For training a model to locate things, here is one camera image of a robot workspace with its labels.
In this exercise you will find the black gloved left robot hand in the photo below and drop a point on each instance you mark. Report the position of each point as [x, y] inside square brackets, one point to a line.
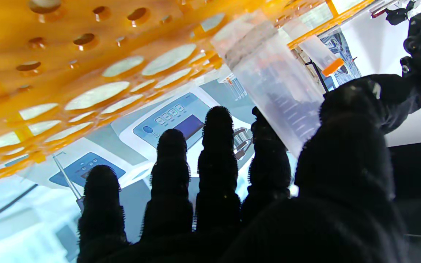
[386, 98]

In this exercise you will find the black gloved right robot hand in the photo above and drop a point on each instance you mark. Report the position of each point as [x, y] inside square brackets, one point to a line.
[342, 204]

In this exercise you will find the clear plastic centrifuge tube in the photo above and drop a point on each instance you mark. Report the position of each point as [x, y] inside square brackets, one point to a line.
[269, 80]
[313, 45]

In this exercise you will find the printed laboratory backdrop poster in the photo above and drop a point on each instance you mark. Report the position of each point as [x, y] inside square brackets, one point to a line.
[181, 117]

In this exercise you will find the printed side panel on frame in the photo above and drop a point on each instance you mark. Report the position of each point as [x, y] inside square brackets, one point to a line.
[344, 41]

